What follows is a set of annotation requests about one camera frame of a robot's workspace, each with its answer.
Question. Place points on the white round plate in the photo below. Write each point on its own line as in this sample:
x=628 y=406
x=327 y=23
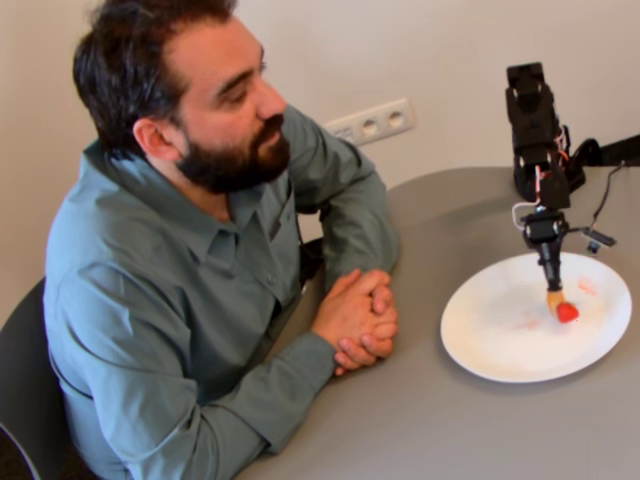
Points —
x=500 y=345

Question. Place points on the red strawberry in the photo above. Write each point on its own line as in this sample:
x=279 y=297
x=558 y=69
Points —
x=568 y=313

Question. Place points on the man's right hand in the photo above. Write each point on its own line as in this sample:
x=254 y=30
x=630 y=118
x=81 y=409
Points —
x=345 y=310

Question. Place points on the bearded man green shirt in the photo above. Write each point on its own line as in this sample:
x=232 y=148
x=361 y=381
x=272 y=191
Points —
x=150 y=275

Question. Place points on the man's left forearm green sleeve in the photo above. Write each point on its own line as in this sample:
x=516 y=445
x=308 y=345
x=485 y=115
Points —
x=370 y=245

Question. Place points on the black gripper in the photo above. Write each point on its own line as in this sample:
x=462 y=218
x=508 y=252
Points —
x=544 y=233

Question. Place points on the orange fork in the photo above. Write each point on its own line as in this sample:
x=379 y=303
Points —
x=554 y=302

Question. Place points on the man's left hand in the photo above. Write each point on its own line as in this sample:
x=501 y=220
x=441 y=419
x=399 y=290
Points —
x=385 y=330

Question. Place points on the black table clamp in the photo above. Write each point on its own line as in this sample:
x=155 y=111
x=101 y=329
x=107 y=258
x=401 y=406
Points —
x=587 y=155

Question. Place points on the dark grey chair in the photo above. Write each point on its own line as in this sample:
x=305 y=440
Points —
x=25 y=380

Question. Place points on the white wall socket strip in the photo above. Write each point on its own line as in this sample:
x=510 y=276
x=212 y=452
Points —
x=380 y=122

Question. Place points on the small camera board module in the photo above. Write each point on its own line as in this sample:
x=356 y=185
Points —
x=600 y=241

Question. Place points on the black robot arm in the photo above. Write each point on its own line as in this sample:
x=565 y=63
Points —
x=535 y=120

